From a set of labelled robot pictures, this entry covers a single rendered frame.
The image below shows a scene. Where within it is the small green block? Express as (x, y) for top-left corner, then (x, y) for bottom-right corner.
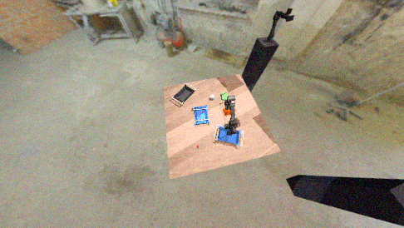
(221, 92), (227, 101)

